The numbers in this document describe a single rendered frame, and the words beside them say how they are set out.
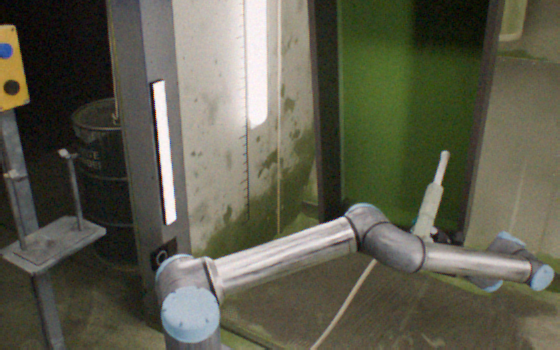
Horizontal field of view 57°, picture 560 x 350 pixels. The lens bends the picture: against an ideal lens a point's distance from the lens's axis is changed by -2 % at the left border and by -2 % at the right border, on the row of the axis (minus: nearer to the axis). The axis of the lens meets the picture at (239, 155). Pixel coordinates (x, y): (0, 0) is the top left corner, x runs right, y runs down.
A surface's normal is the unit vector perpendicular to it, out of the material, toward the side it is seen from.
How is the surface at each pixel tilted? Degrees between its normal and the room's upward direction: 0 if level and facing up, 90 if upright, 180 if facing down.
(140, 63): 90
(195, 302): 5
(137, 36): 90
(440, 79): 102
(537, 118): 57
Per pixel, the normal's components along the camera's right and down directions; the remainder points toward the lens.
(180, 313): 0.00, -0.88
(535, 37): -0.57, 0.34
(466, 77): -0.47, 0.54
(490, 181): -0.49, -0.21
